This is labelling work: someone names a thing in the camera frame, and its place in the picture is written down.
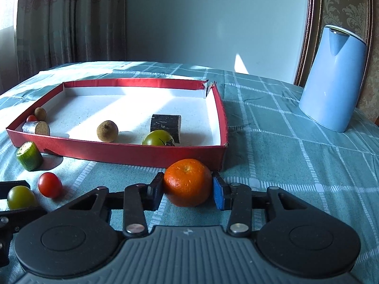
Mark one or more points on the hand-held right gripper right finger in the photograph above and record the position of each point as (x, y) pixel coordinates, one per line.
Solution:
(219, 192)

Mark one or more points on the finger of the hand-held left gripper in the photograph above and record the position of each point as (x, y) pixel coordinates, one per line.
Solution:
(26, 214)
(9, 184)

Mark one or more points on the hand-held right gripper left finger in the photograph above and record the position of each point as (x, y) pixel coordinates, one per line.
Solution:
(155, 190)

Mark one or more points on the orange mandarin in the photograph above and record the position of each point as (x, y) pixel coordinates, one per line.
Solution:
(188, 183)

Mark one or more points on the red shallow cardboard box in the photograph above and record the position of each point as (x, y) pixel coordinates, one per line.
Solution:
(118, 153)

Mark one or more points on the green tomato with calyx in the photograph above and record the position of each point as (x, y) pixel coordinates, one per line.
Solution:
(155, 138)

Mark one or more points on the red cherry tomato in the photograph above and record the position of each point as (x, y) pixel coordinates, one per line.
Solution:
(49, 185)
(31, 118)

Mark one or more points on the brown kiwi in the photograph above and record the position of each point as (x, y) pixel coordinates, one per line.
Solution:
(107, 130)

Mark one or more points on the small brown longan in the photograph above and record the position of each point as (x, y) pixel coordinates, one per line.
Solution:
(40, 113)

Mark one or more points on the green cucumber piece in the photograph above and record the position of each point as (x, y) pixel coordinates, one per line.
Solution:
(29, 156)

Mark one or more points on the teal checked tablecloth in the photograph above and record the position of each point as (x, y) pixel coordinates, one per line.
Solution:
(281, 153)

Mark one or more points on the sheer white curtain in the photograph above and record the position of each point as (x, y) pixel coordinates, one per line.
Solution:
(7, 35)

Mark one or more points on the blue electric kettle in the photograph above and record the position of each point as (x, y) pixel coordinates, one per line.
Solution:
(331, 88)

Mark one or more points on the patterned brown curtain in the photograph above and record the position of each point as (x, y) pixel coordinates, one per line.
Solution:
(74, 20)

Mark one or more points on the dark wooden frame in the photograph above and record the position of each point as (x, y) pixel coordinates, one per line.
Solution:
(308, 35)

